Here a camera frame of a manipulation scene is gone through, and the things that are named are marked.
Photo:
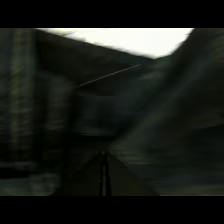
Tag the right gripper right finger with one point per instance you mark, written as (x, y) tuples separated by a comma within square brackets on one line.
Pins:
[(121, 181)]

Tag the black pants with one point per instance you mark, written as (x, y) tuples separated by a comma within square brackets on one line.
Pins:
[(50, 110)]

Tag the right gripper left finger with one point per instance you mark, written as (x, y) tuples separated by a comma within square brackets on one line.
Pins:
[(91, 181)]

